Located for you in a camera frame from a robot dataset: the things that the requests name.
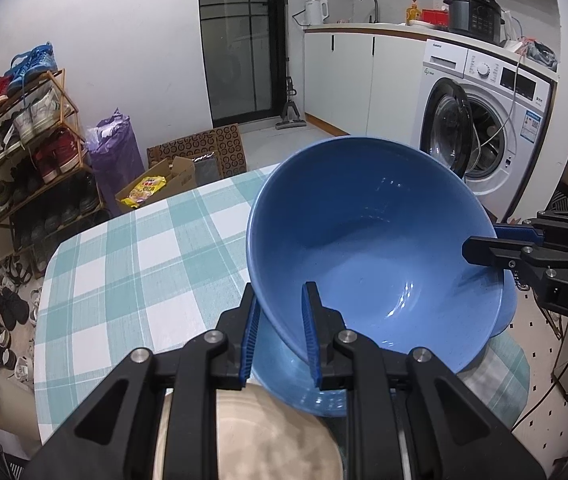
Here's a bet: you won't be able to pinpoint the red box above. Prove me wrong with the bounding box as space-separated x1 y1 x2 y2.
421 8 450 28

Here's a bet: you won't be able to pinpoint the upright floor cleaner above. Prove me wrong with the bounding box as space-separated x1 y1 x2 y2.
275 0 307 131

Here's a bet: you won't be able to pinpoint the bundle of cloth and cables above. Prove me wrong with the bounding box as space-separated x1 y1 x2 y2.
504 35 560 72

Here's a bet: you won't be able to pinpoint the white base cabinets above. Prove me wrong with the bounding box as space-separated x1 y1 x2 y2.
304 25 427 138

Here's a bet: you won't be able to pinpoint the open cardboard box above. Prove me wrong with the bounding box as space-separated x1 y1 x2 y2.
115 157 197 213

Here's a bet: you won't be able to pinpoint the yellow snack packet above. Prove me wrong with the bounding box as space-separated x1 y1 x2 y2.
121 176 167 208

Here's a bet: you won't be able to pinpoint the cream plate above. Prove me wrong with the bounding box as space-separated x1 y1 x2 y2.
156 387 342 480

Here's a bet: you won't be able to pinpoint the shoe rack with shoes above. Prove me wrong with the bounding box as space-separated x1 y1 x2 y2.
0 42 102 261

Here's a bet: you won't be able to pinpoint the light blue bowl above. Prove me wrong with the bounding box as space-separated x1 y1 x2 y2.
251 280 518 417

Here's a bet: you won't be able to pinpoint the white electric kettle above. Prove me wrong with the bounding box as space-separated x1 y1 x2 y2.
305 0 330 27

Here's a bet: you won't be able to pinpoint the brown circle-patterned cardboard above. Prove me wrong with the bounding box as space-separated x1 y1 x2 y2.
146 123 247 181

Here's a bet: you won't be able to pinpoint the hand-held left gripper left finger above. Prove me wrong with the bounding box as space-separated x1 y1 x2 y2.
24 285 262 480

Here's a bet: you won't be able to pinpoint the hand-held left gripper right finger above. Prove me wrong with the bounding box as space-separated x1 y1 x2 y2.
301 281 547 480

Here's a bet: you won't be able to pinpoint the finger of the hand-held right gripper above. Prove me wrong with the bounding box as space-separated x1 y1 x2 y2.
494 210 568 242
462 235 550 273

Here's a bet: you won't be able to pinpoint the purple trash bag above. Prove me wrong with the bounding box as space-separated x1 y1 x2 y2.
85 108 145 193

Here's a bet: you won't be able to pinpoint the scattered pile of sneakers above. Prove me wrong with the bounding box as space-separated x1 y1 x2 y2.
0 255 45 383

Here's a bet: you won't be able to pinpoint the black pressure cooker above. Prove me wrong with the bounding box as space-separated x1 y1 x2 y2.
443 0 506 43

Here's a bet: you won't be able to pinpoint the teal checked tablecloth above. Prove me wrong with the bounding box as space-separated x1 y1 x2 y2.
33 162 530 446

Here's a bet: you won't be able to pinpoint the white washing machine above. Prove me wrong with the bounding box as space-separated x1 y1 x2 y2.
421 37 560 221

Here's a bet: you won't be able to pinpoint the black framed glass door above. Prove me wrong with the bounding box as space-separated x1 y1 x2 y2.
196 0 287 128

